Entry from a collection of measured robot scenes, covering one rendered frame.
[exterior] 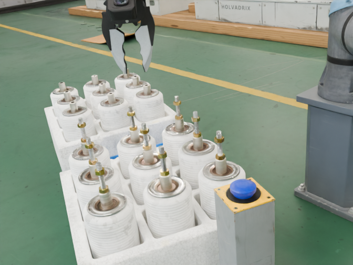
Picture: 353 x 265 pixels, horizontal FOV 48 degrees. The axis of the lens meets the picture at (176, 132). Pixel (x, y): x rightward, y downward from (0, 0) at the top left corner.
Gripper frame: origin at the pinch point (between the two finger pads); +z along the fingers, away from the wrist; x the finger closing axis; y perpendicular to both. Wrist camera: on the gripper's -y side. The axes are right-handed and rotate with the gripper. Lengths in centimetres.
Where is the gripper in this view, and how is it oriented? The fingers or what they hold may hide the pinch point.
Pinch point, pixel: (134, 67)
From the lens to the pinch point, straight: 78.7
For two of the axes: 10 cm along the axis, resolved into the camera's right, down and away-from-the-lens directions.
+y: -0.4, -4.2, 9.1
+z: 1.1, 9.0, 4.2
